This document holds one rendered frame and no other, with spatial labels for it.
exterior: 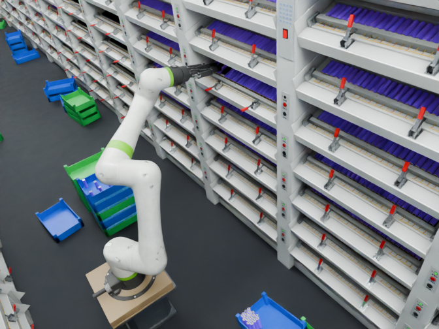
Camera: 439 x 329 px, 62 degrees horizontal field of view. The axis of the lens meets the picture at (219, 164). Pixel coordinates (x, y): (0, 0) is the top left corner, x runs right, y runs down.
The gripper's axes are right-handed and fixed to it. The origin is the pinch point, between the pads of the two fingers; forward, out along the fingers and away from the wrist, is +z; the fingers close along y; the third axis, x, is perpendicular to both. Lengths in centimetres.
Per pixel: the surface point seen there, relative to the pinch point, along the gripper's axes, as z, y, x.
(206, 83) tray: -3.3, 1.5, 8.4
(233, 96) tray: -2.3, -19.5, 7.9
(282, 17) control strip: -13, -53, -36
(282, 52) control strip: -10, -53, -24
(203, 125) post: 2.5, 10.6, 37.9
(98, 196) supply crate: -56, 36, 82
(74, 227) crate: -69, 57, 117
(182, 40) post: -8.1, 15.7, -10.7
